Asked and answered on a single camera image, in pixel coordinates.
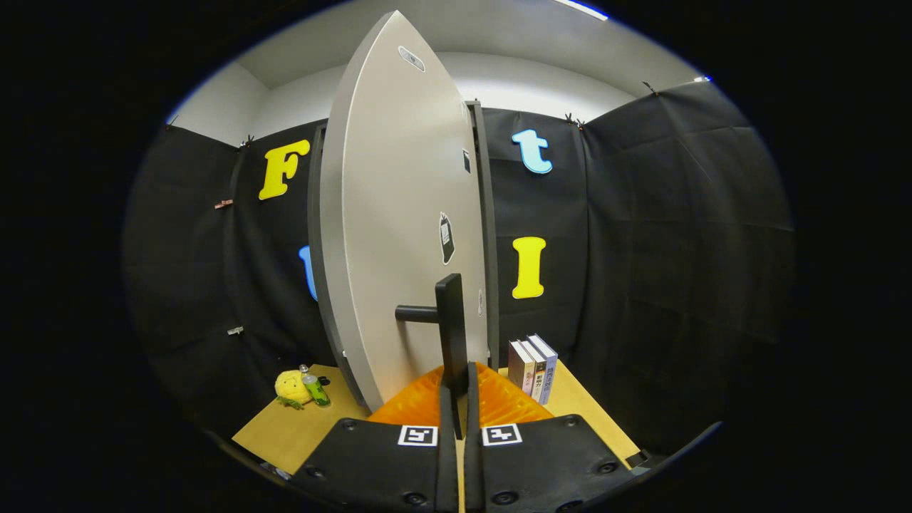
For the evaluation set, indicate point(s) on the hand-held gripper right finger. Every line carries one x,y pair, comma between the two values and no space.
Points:
548,463

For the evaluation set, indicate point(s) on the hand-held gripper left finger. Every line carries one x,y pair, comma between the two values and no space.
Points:
377,463

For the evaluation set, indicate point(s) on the grey shoe cabinet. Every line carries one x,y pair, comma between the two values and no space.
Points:
484,214

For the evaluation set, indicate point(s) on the beige shoe cabinet door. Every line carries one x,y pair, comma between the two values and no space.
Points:
399,199

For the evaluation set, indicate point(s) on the green drink bottle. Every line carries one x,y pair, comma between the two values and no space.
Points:
315,390

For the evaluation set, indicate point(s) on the dark-spined book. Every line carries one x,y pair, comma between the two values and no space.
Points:
519,367

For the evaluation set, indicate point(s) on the yellow plush toy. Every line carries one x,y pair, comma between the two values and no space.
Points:
291,388

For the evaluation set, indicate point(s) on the black backdrop cloth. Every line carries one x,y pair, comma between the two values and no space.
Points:
677,249

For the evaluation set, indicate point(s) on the long ceiling light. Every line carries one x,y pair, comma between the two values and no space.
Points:
581,8

